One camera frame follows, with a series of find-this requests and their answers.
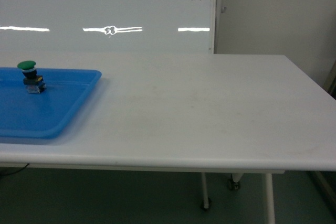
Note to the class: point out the white table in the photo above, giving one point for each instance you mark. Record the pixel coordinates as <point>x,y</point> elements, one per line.
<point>192,113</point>

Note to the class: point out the white glossy board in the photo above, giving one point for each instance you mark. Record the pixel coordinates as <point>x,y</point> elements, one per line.
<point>173,26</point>

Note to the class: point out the green mushroom push button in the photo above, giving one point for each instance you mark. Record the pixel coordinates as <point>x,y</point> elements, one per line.
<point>34,83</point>

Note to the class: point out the blue plastic tray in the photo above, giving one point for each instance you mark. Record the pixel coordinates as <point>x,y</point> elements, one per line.
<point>43,115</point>

